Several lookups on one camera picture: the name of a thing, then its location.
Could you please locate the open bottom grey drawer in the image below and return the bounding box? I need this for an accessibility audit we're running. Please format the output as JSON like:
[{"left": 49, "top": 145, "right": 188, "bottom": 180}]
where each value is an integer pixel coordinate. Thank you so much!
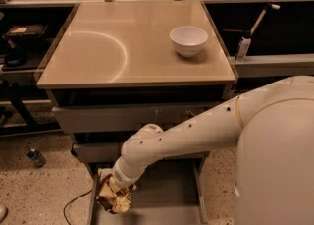
[{"left": 87, "top": 159, "right": 208, "bottom": 225}]

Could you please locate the middle grey drawer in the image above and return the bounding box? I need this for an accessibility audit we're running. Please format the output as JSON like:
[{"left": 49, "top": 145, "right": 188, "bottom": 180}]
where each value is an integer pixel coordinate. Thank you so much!
[{"left": 73, "top": 141, "right": 211, "bottom": 163}]

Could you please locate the white ceramic bowl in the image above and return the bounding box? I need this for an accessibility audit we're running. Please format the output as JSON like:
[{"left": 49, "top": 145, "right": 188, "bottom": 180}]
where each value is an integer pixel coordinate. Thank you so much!
[{"left": 170, "top": 26, "right": 208, "bottom": 58}]

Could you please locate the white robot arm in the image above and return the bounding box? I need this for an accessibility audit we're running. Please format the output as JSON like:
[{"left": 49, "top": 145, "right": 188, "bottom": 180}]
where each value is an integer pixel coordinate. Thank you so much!
[{"left": 96, "top": 76, "right": 314, "bottom": 225}]

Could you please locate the black floor cable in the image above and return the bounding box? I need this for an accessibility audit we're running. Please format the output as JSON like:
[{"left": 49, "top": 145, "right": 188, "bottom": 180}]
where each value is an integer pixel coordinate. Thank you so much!
[{"left": 62, "top": 188, "right": 94, "bottom": 225}]

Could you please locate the brown yellow chip bag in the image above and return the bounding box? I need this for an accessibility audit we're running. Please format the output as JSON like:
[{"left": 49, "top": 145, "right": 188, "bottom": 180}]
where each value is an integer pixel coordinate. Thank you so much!
[{"left": 95, "top": 168, "right": 137, "bottom": 216}]

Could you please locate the small blue can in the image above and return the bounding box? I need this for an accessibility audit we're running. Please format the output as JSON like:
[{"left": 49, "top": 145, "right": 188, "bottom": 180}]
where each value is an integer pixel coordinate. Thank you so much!
[{"left": 27, "top": 148, "right": 46, "bottom": 167}]

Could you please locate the top grey drawer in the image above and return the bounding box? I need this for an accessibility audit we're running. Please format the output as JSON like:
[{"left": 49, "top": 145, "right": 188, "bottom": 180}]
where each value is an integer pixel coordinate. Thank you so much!
[{"left": 52, "top": 101, "right": 228, "bottom": 134}]

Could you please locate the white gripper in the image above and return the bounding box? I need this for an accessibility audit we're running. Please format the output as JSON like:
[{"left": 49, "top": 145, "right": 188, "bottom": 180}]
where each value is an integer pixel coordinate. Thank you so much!
[{"left": 98, "top": 168, "right": 137, "bottom": 214}]

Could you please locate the grey drawer cabinet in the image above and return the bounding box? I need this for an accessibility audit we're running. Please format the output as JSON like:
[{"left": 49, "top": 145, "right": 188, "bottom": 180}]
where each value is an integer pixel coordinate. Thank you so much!
[{"left": 36, "top": 0, "right": 237, "bottom": 225}]

